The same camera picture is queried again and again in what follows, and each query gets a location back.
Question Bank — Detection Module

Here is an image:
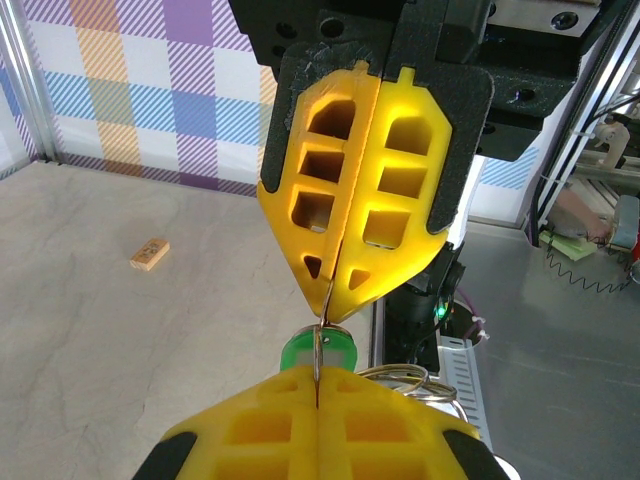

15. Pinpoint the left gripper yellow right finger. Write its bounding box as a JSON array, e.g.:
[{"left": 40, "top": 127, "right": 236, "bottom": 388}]
[{"left": 318, "top": 366, "right": 512, "bottom": 480}]

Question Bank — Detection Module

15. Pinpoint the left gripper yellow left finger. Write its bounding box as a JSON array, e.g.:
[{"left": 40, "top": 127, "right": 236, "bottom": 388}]
[{"left": 132, "top": 364, "right": 321, "bottom": 480}]

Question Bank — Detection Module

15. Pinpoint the metal keyring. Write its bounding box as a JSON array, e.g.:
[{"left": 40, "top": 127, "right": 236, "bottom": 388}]
[{"left": 312, "top": 279, "right": 460, "bottom": 419}]

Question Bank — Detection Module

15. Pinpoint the green plastic key tag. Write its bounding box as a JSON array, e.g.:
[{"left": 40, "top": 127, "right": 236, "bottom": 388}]
[{"left": 279, "top": 323, "right": 360, "bottom": 375}]

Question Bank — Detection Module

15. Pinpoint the person's hand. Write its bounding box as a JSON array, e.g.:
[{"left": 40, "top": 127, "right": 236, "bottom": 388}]
[{"left": 551, "top": 189, "right": 610, "bottom": 240}]

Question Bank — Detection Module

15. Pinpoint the green sticky note pad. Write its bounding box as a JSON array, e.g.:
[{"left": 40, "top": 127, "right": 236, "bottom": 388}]
[{"left": 541, "top": 231, "right": 597, "bottom": 262}]

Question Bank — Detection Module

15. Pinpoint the small wooden block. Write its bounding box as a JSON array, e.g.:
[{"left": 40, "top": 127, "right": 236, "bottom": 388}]
[{"left": 129, "top": 238, "right": 171, "bottom": 274}]

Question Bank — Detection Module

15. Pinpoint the white slotted cable duct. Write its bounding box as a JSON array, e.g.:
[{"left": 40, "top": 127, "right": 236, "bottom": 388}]
[{"left": 436, "top": 333, "right": 495, "bottom": 452}]

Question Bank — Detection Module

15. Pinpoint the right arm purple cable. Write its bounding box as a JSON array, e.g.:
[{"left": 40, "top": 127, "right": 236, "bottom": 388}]
[{"left": 456, "top": 291, "right": 485, "bottom": 327}]

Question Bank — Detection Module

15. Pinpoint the aluminium frame post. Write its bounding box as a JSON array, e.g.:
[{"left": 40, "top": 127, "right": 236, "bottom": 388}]
[
  {"left": 519, "top": 0, "right": 640, "bottom": 244},
  {"left": 0, "top": 0, "right": 57, "bottom": 167}
]

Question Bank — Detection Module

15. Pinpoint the black coiled cable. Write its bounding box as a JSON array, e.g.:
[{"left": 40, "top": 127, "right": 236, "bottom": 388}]
[{"left": 546, "top": 238, "right": 639, "bottom": 293}]

